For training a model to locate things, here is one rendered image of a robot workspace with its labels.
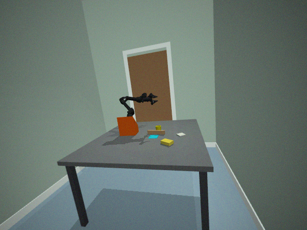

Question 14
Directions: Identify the yellow rectangular block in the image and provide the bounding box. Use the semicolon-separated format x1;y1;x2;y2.
161;138;174;146

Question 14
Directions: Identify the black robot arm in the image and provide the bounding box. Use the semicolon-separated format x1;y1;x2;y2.
119;93;147;117

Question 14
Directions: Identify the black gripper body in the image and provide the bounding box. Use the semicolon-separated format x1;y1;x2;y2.
146;93;153;105

